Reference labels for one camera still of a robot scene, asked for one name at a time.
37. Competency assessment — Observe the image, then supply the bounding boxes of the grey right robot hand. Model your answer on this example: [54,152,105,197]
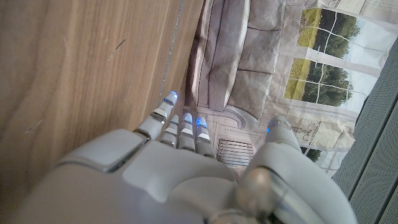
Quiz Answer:
[9,90,358,224]

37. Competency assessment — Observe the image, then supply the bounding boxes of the printed sofa backdrop cloth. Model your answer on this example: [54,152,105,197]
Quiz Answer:
[182,0,398,179]

